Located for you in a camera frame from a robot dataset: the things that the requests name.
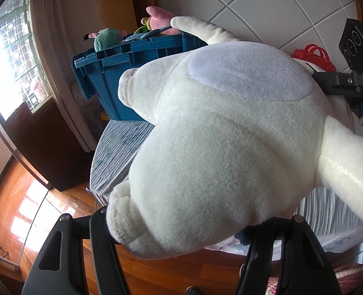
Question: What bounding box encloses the pink pig plush toy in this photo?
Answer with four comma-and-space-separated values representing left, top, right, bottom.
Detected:
84, 28, 128, 52

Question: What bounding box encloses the green plush toy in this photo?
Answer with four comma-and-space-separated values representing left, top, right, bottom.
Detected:
134, 17, 153, 36

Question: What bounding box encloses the pale curtain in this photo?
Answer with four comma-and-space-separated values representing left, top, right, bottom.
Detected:
28, 0, 98, 152

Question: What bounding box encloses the blue plastic crate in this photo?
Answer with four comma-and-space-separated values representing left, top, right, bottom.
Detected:
71, 34, 213, 122

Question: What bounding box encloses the red toy suitcase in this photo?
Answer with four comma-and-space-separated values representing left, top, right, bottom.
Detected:
292, 44, 337, 73

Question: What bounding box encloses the window with grille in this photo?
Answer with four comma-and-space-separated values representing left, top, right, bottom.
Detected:
0, 0, 53, 123

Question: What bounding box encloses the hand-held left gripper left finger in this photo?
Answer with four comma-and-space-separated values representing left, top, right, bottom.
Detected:
21, 206, 131, 295

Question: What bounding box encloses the white cat plush toy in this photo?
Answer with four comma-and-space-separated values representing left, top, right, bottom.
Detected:
106, 16, 363, 260

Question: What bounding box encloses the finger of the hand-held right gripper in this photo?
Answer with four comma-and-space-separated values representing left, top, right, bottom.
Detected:
312, 71, 360, 96

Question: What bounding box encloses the pink cloth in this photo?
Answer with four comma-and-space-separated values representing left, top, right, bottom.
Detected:
332, 263, 363, 295

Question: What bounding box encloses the wooden headboard frame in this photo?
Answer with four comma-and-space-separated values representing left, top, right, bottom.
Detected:
91, 0, 157, 34

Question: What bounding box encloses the dark wooden cabinet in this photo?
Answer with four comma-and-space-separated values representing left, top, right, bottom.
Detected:
8, 97, 96, 191

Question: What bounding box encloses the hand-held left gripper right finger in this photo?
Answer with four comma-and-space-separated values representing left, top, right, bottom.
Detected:
235, 214, 343, 295

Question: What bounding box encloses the light blue toy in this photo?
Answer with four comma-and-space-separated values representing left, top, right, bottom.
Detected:
124, 26, 173, 42

